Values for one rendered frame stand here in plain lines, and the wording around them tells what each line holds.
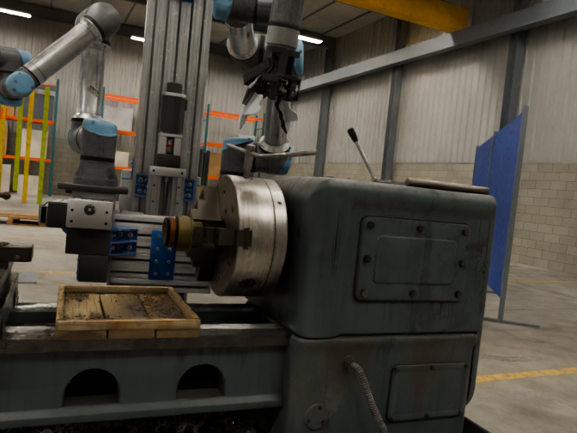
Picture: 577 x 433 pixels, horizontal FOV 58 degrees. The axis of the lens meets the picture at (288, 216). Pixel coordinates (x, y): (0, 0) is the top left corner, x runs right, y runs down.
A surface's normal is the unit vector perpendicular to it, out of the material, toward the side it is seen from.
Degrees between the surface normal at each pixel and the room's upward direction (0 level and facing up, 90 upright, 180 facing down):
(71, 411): 52
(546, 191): 90
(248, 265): 109
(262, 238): 84
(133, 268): 90
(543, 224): 90
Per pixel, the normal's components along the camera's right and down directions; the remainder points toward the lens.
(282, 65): -0.74, 0.02
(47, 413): 0.36, -0.54
